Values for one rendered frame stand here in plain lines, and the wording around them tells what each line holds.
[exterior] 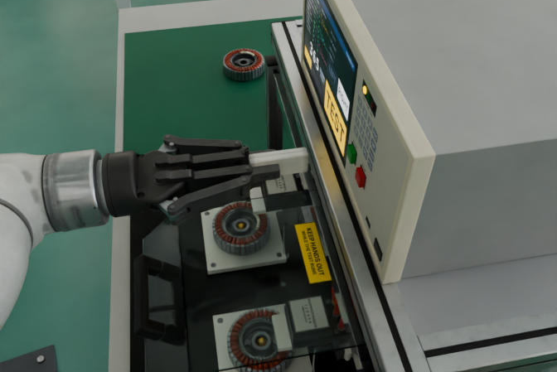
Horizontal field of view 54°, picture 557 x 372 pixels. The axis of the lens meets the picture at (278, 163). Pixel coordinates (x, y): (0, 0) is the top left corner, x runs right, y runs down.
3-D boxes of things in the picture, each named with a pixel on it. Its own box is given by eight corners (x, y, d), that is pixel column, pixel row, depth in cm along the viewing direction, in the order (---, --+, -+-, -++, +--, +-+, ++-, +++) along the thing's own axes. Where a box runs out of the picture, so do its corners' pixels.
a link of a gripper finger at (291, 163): (249, 158, 65) (249, 162, 65) (307, 150, 66) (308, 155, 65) (249, 175, 67) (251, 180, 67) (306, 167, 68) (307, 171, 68)
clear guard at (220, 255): (146, 405, 64) (137, 384, 60) (142, 240, 80) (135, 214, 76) (414, 355, 68) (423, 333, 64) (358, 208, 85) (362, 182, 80)
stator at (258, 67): (255, 85, 147) (255, 74, 145) (217, 77, 150) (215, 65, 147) (269, 62, 155) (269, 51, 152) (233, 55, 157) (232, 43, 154)
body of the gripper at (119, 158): (113, 181, 70) (187, 171, 71) (112, 234, 64) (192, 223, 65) (99, 137, 64) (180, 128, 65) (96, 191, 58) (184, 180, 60)
